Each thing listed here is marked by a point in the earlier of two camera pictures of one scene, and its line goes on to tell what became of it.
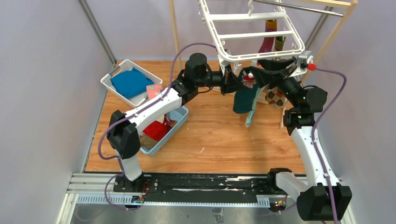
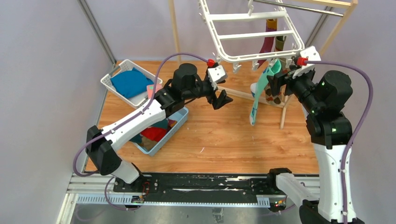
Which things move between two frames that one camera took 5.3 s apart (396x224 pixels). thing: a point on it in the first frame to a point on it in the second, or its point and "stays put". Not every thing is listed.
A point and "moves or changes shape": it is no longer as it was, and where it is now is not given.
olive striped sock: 279,43 stays put
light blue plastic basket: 179,115 stays put
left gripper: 230,83 to 222,99
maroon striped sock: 271,25 stays put
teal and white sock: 251,115 moves or changes shape
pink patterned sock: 153,90 stays put
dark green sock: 243,99 to 162,124
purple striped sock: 172,123 stays put
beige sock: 146,142 stays put
